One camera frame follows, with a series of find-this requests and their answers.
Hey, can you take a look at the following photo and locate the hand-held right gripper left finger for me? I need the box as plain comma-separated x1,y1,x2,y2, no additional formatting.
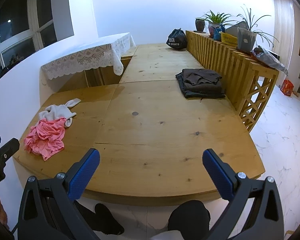
17,148,100,240

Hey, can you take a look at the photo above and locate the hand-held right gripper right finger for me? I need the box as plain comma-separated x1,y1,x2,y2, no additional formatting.
202,149,285,240

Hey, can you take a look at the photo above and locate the pink shirt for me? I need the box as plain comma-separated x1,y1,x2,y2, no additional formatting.
24,118,67,161

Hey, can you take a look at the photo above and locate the person's right leg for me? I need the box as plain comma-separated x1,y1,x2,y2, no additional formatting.
168,200,211,232

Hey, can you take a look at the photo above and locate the person's leg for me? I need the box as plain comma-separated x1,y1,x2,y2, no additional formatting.
74,200,125,235
168,200,211,232

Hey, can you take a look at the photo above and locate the person's left leg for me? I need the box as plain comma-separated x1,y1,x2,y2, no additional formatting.
74,200,125,235

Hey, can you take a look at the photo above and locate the white garment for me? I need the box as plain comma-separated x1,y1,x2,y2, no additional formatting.
38,98,82,128

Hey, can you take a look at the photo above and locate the dark grey folded garment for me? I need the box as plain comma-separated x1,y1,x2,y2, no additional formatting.
175,72,227,99

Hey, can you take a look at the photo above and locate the brown folded garment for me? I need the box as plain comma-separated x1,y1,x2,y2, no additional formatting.
181,68,223,93

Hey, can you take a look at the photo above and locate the wooden slatted fence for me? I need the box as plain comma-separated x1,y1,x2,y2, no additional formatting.
185,30,280,133

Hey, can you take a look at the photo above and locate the red box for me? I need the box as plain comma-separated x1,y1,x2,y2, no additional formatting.
280,79,294,97

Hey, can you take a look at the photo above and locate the window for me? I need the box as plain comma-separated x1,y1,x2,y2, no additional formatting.
0,0,58,88

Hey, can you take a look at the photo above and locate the white lace tablecloth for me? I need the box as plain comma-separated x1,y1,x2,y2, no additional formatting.
40,32,137,80

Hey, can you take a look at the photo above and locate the grey plastic bag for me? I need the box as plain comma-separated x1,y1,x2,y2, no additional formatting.
251,45,288,74

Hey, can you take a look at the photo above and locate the yellow plastic basket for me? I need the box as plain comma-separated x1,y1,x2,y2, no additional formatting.
220,32,239,48

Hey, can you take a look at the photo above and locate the green plant in pink pot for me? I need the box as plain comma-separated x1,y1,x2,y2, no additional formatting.
201,10,237,38

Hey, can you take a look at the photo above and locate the grey laptop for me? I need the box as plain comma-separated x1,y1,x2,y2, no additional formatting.
225,21,248,37

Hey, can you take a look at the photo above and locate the dark ceramic pot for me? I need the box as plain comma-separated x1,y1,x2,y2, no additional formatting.
195,17,206,32

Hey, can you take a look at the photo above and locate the beige curtain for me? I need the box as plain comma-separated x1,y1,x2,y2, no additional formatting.
274,0,294,45

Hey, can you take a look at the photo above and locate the black drawstring bag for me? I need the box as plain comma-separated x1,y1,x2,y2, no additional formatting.
166,29,188,49

